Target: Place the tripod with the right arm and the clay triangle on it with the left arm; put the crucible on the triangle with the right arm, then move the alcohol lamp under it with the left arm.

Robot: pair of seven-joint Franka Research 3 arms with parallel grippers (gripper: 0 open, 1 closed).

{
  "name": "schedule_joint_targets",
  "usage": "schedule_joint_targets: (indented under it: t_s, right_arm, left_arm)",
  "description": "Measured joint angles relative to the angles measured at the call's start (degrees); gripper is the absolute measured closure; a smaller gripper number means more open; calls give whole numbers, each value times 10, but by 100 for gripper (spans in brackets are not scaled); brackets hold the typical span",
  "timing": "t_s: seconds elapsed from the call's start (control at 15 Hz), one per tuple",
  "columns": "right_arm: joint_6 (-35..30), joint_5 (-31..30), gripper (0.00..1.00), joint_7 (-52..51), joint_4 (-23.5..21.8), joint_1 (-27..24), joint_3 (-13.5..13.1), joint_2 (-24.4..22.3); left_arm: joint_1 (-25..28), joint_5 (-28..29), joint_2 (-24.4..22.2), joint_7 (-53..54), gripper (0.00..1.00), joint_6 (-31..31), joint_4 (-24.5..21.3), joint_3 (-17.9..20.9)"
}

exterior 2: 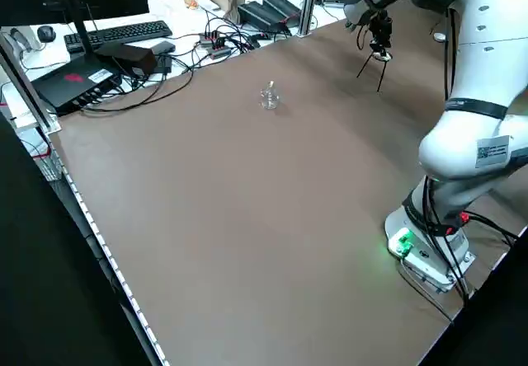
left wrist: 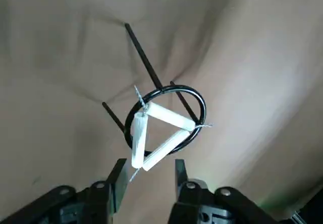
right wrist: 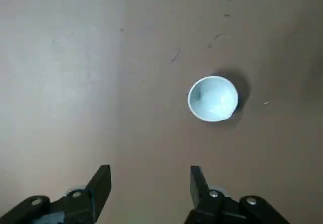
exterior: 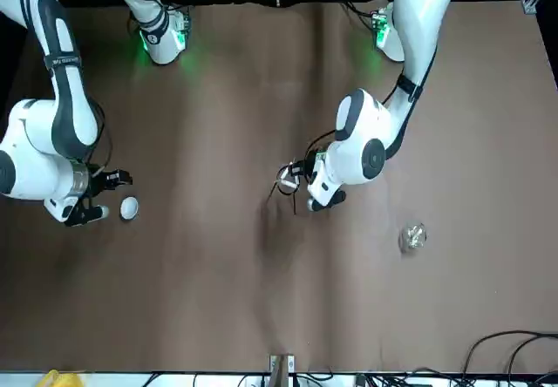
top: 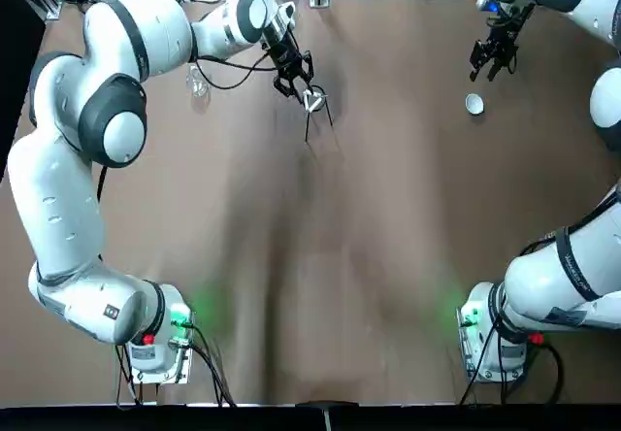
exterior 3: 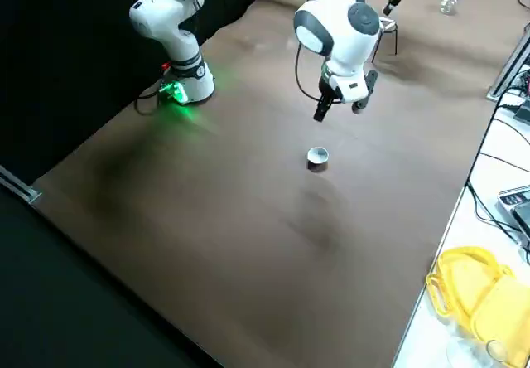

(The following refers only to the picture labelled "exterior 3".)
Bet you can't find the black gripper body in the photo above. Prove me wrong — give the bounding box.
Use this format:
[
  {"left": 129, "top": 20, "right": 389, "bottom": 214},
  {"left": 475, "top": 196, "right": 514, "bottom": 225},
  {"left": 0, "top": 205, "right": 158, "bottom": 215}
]
[{"left": 318, "top": 78, "right": 345, "bottom": 104}]

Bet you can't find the black metal tripod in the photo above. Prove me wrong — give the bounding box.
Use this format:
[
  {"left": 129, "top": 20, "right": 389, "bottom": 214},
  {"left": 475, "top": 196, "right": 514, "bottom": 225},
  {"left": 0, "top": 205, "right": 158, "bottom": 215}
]
[{"left": 370, "top": 16, "right": 399, "bottom": 65}]

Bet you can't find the white ceramic crucible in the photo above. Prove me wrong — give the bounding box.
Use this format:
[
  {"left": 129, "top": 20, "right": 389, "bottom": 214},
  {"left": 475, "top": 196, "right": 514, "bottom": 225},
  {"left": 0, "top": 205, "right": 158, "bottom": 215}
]
[{"left": 306, "top": 146, "right": 330, "bottom": 175}]

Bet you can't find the grey desk device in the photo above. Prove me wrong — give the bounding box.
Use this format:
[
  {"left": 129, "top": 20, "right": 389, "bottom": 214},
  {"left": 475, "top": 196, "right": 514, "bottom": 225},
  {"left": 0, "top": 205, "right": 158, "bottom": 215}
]
[{"left": 496, "top": 185, "right": 530, "bottom": 249}]

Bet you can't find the yellow bag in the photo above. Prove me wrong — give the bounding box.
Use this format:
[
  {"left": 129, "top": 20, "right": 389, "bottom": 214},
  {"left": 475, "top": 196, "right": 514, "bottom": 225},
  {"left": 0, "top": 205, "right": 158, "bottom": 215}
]
[{"left": 426, "top": 245, "right": 530, "bottom": 368}]

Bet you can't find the clear drinking glass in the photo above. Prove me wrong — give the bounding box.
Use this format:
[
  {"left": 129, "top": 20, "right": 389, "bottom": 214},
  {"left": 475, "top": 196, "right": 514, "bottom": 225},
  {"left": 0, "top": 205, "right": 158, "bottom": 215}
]
[{"left": 445, "top": 334, "right": 504, "bottom": 368}]

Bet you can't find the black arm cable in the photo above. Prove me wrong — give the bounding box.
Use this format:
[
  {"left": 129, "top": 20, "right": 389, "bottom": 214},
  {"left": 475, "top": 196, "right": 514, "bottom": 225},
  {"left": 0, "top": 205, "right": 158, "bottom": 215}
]
[{"left": 294, "top": 43, "right": 322, "bottom": 103}]

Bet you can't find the aluminium frame post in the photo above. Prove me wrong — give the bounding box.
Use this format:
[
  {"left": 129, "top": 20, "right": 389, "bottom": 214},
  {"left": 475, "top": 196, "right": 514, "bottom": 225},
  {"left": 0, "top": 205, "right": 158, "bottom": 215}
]
[{"left": 488, "top": 23, "right": 530, "bottom": 100}]

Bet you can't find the black desk cable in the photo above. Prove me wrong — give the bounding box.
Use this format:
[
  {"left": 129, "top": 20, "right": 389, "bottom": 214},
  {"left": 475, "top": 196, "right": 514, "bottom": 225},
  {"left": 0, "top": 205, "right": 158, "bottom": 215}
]
[{"left": 466, "top": 90, "right": 530, "bottom": 236}]

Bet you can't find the black base cable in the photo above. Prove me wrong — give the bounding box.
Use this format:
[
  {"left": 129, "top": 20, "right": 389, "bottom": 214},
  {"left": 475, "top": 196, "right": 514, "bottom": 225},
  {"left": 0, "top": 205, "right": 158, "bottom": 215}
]
[{"left": 133, "top": 85, "right": 167, "bottom": 116}]

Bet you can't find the aluminium corner post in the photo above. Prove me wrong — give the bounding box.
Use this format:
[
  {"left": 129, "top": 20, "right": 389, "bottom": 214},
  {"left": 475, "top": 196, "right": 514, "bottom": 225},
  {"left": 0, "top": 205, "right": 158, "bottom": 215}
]
[{"left": 0, "top": 164, "right": 43, "bottom": 206}]

